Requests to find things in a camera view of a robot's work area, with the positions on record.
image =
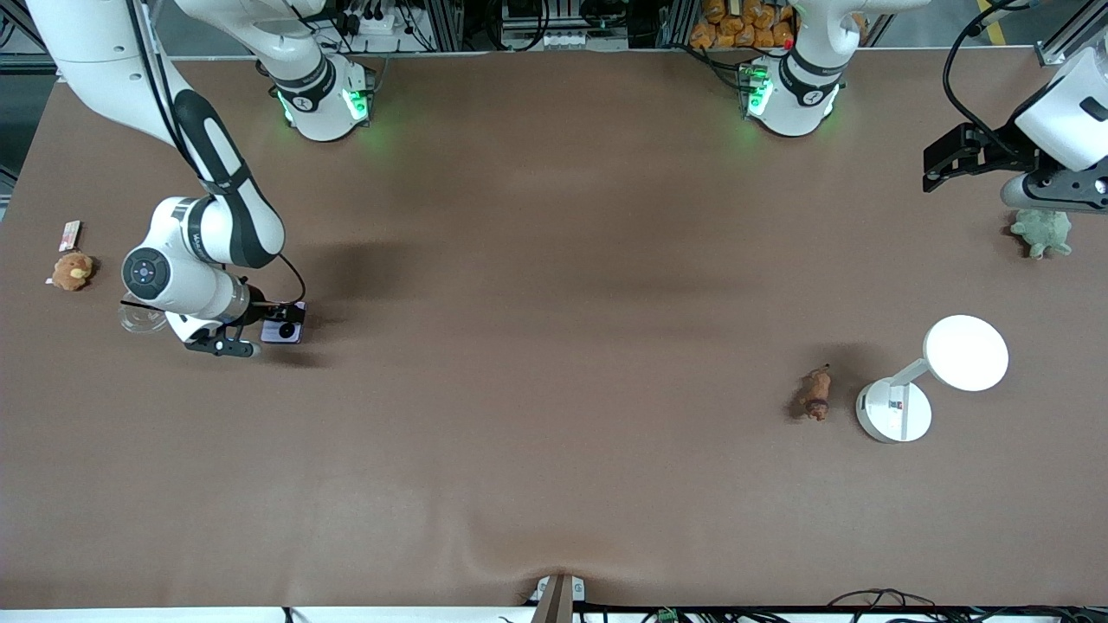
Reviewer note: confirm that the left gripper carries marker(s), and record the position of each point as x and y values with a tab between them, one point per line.
1002	154

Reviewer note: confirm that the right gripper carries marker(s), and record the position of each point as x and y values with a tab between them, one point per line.
258	310

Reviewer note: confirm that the purple flip phone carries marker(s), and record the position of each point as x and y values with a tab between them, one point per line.
290	333

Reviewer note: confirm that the small brown lion statue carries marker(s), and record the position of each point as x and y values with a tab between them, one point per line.
815	394

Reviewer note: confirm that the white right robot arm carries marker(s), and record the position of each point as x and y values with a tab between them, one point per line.
95	61

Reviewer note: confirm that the green plush toy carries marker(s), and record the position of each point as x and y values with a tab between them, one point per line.
1043	232

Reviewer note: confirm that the clear plastic cup lid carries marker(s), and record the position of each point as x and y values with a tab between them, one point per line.
143	318

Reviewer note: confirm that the clear plastic cup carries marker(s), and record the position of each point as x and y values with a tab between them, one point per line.
130	325

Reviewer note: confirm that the white round desk lamp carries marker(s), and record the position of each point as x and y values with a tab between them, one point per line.
965	355

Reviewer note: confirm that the small white packet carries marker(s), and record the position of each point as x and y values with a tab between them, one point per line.
69	234

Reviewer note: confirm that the orange plush toy heap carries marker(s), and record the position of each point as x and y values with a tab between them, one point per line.
744	24

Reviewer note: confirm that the white power strip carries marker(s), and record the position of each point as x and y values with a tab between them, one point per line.
381	22

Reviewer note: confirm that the grey equipment box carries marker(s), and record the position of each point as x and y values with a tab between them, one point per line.
554	26

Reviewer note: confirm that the small green connector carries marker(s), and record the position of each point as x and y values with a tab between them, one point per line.
666	616

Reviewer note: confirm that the aluminium frame profile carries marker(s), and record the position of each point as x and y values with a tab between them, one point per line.
447	22
22	30
1052	52
677	22

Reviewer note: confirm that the metal table edge bracket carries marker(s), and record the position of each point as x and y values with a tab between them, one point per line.
557	599

